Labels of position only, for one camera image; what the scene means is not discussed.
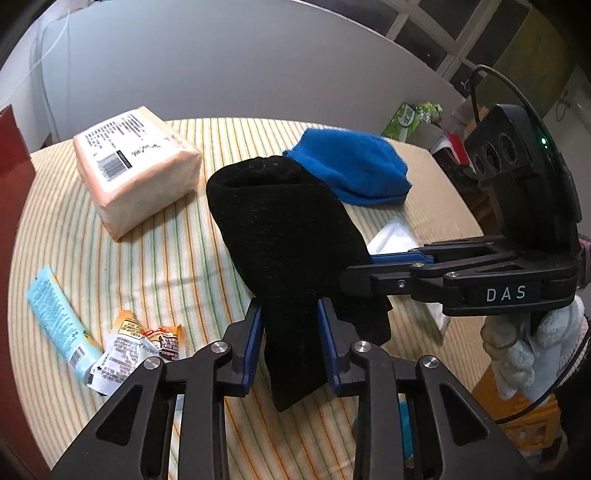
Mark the blue knitted cloth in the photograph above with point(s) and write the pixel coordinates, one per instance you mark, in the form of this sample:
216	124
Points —
355	161

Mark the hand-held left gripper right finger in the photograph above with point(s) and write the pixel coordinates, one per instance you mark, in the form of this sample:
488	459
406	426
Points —
327	342

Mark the light blue cream tube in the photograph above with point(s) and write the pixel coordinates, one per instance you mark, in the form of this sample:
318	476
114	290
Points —
60	323

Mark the white plastic packet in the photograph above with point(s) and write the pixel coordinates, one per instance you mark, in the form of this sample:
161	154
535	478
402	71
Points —
392	237

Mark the red item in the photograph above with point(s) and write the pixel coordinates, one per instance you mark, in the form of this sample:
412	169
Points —
457	145

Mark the orange and white snack packet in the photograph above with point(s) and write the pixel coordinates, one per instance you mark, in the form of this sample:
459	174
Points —
134	350

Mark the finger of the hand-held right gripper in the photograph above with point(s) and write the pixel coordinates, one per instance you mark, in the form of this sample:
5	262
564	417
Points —
397	257
369	281

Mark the red cardboard box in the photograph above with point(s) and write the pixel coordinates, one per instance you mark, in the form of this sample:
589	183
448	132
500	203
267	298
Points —
14	147

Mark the window with white frame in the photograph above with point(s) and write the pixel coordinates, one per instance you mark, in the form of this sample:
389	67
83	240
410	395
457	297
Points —
443	41

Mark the blue plastic item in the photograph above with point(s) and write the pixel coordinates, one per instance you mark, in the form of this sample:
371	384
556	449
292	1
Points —
406	431

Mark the person's right hand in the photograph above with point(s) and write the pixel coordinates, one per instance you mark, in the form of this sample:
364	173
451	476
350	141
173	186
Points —
521	355

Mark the yellow plastic stool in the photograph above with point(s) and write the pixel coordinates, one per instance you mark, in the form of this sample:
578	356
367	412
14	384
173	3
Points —
526	424

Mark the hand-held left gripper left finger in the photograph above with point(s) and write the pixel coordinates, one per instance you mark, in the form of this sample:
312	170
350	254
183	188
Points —
253	342

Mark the pink tissue pack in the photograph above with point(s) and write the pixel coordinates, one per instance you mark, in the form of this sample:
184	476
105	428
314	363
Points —
138	170

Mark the green tissue box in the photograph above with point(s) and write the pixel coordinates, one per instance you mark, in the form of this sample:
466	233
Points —
406	121

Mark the black sock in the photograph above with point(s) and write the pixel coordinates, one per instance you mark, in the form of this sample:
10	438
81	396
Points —
286	230

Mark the striped tablecloth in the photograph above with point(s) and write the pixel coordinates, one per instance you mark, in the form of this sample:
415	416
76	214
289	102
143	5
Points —
161	277

